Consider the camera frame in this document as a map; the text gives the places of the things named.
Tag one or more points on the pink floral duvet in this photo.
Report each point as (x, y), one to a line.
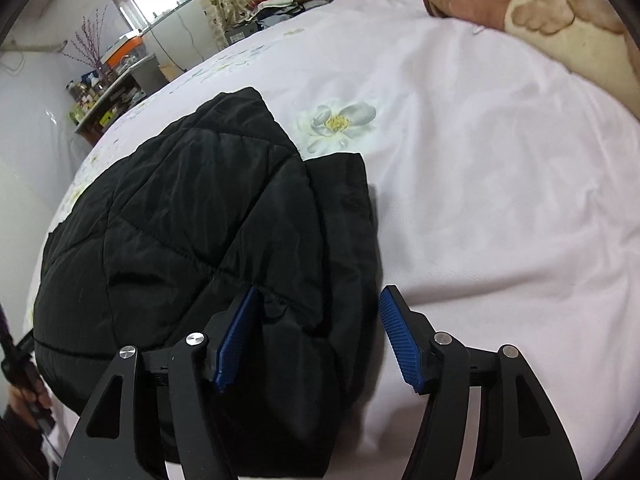
(505, 198)

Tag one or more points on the orange lidded storage box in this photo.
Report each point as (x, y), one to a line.
(127, 50)

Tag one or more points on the brown bear print blanket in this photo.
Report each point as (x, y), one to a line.
(587, 36)

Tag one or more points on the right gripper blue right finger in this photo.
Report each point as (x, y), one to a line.
(436, 365)

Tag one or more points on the left hand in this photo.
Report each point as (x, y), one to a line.
(20, 398)

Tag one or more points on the black hooded puffer jacket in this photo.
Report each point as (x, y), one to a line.
(218, 203)

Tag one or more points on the dried purple branches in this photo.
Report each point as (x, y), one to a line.
(85, 46)

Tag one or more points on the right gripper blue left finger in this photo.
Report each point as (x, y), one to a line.
(200, 367)

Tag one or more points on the clothes pile by curtain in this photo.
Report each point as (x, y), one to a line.
(267, 14)

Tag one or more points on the wooden shelf unit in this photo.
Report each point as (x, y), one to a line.
(139, 81)

